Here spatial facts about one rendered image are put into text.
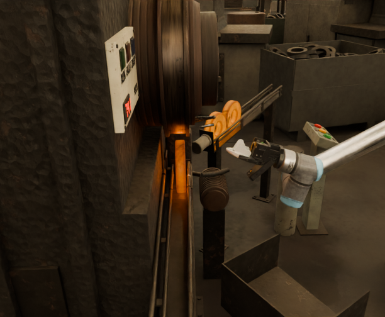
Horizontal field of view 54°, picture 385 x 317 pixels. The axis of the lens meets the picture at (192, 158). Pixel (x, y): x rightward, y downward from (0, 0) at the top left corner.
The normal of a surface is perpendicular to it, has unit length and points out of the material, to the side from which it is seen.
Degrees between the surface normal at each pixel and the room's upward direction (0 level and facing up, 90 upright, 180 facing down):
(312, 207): 90
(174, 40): 67
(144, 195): 0
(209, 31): 47
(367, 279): 0
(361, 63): 90
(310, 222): 90
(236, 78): 90
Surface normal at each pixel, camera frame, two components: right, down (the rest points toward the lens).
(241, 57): -0.23, 0.42
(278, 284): 0.04, -0.87
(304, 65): 0.27, 0.40
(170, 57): 0.01, 0.22
